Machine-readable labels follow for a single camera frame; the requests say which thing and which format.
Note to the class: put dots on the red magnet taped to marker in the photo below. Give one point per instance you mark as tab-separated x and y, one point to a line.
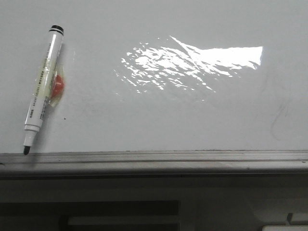
58	86

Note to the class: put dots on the white black whiteboard marker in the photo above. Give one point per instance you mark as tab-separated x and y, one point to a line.
43	86

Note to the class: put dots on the white glossy whiteboard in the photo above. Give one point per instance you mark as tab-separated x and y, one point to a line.
143	75

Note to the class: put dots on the grey aluminium whiteboard tray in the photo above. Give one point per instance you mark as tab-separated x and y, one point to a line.
147	163

